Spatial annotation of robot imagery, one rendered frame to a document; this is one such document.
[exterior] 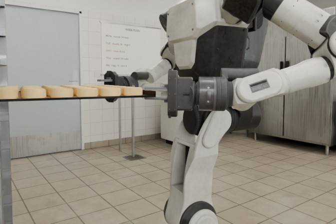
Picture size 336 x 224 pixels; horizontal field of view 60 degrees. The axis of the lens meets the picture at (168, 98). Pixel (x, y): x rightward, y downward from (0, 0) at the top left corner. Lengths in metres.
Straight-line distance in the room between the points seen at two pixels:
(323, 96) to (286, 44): 0.97
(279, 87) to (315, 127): 3.95
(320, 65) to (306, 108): 3.91
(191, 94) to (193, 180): 0.37
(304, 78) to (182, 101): 0.30
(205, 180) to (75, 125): 3.73
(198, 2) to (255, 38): 0.25
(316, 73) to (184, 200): 0.56
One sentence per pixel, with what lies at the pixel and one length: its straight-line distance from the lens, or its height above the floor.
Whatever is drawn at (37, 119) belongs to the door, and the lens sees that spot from 4.47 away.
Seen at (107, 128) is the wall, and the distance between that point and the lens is 4.79.
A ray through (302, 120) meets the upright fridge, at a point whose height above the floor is 0.46.
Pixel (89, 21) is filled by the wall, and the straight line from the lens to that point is 4.70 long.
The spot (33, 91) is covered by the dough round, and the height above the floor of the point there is 1.06.
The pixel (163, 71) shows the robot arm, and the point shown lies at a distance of 1.40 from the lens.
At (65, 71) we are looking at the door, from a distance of 4.54.
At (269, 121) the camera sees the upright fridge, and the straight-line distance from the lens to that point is 5.06.
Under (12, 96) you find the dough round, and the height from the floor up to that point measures 1.05.
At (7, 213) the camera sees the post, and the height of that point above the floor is 0.64.
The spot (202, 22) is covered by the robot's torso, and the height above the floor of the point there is 1.25.
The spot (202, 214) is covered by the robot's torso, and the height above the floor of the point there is 0.65.
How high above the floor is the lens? 1.08
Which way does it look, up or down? 4 degrees down
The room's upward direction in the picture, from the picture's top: straight up
